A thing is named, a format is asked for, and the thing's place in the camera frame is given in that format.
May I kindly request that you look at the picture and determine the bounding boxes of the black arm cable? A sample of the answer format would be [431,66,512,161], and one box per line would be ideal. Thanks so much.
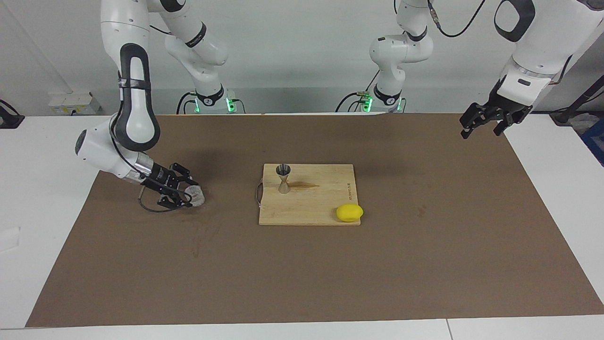
[395,0,574,85]
[109,24,192,213]

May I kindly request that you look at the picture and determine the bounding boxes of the brown table mat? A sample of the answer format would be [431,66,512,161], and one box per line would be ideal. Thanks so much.
[26,113,604,328]

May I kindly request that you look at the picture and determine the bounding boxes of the black left base cable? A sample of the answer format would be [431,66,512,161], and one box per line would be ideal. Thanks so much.
[335,71,379,113]

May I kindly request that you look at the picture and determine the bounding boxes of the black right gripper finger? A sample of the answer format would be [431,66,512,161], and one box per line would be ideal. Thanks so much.
[158,194,193,209]
[170,163,199,186]

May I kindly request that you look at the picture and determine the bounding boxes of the black stand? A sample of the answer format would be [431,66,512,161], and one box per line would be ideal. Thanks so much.
[550,76,604,127]

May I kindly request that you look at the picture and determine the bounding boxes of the black table clamp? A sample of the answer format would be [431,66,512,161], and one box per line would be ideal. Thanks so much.
[0,99,25,129]

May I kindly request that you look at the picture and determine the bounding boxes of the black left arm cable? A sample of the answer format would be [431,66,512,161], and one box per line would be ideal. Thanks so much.
[395,0,574,85]

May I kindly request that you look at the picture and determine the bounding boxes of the clear glass cup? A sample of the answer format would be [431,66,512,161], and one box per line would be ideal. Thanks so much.
[183,185,206,207]

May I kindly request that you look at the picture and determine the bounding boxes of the blue box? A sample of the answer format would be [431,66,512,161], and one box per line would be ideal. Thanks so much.
[579,117,604,167]

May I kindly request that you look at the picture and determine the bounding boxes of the black base cable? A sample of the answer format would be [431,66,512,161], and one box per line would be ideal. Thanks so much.
[176,91,198,114]
[335,71,379,113]

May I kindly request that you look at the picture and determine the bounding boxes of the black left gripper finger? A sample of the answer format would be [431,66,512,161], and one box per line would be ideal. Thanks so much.
[493,113,512,136]
[460,104,487,139]

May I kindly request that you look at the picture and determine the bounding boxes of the black right base cable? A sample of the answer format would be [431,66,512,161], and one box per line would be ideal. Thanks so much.
[176,91,198,114]

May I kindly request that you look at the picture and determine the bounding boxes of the yellow lemon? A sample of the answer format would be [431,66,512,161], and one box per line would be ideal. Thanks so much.
[336,204,364,222]

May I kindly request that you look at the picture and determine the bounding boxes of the white wall socket box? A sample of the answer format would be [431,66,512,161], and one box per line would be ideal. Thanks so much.
[49,92,101,115]

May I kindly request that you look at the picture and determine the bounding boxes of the white paper scrap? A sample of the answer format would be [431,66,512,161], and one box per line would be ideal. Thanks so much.
[0,227,22,252]

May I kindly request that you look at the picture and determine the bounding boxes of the metal jigger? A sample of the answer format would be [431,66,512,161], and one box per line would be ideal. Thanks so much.
[276,164,292,195]

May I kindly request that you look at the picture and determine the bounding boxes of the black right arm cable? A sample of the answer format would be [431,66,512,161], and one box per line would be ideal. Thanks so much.
[109,24,192,213]

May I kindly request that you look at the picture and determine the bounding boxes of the wooden cutting board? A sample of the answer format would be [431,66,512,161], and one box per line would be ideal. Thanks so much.
[255,164,361,226]

